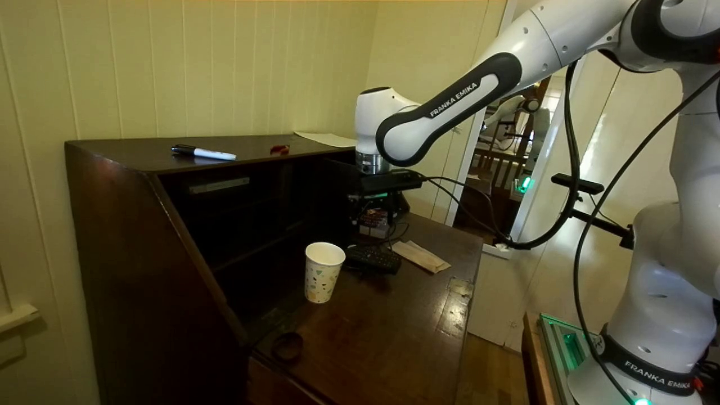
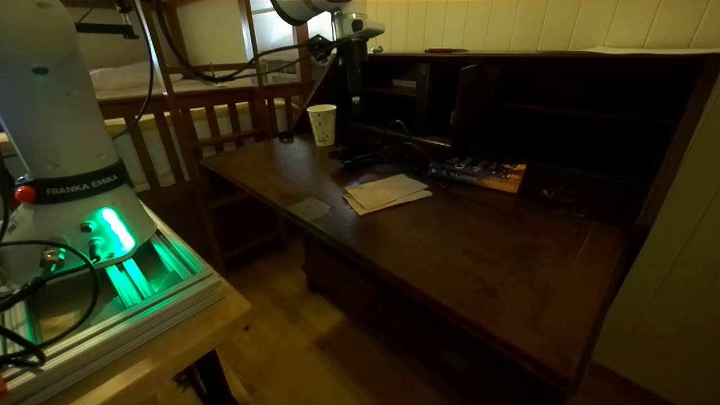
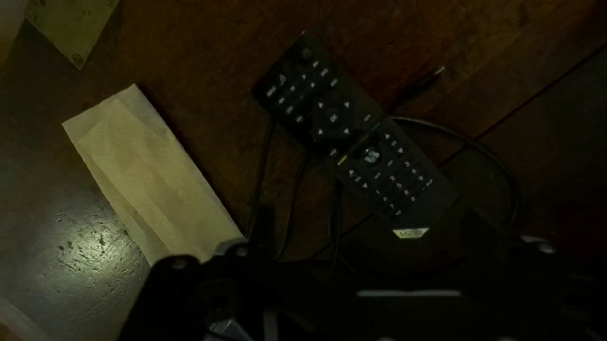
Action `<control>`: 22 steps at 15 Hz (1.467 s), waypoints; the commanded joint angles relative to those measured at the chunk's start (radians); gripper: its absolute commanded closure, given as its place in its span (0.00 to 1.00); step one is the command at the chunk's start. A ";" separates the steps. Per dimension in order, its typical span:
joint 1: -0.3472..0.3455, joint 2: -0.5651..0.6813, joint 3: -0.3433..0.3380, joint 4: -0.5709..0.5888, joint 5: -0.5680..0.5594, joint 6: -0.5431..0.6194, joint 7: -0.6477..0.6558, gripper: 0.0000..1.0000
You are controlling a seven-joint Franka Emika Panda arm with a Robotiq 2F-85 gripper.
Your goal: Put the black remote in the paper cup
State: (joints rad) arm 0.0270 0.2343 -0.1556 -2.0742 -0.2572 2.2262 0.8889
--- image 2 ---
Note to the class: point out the dark wooden secretary desk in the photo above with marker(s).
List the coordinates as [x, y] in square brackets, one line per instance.
[465, 255]

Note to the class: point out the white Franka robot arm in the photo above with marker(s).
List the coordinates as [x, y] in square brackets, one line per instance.
[47, 114]

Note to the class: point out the white dotted paper cup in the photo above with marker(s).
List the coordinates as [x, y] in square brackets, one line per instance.
[323, 127]

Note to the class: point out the black camera stand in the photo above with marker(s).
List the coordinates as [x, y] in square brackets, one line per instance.
[161, 59]

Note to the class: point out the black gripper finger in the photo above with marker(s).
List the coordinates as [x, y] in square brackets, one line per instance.
[362, 114]
[350, 114]

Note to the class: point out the small square coaster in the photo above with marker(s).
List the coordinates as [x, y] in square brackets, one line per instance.
[311, 208]

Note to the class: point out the white paper sheet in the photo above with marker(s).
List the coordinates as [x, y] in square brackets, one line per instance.
[654, 51]

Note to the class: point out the tan notepad stack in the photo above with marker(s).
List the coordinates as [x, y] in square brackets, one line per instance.
[385, 191]

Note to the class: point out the white mattress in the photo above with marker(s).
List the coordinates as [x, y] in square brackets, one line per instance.
[127, 79]

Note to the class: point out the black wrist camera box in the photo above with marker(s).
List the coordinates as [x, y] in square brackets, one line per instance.
[321, 47]

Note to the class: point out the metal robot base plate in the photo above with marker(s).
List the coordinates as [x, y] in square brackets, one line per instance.
[150, 299]

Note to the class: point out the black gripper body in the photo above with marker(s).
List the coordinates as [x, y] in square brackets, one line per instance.
[354, 59]

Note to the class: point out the light wooden robot table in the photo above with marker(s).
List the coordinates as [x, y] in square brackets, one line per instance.
[173, 352]

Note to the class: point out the wooden chair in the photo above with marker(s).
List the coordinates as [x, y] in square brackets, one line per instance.
[217, 127]

